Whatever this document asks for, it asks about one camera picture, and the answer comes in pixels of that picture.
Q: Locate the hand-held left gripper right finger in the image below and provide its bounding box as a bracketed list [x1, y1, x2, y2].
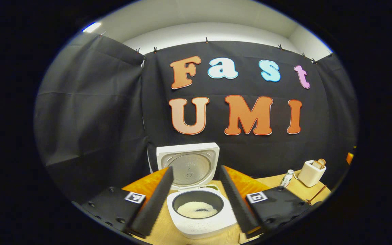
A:
[219, 165, 319, 239]

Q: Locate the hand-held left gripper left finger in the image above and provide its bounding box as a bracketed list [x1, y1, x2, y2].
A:
[72, 166, 174, 239]

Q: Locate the white rice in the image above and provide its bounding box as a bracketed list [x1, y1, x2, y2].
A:
[177, 201, 218, 219]

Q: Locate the white rice cooker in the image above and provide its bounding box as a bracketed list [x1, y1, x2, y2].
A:
[147, 142, 238, 239]

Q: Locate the white toaster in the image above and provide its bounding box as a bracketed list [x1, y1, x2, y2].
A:
[297, 160, 327, 187]

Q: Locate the white drink bottle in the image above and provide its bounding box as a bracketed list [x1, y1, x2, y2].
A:
[280, 169, 294, 188]

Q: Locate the ceiling light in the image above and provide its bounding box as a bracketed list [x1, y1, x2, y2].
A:
[82, 22, 102, 33]

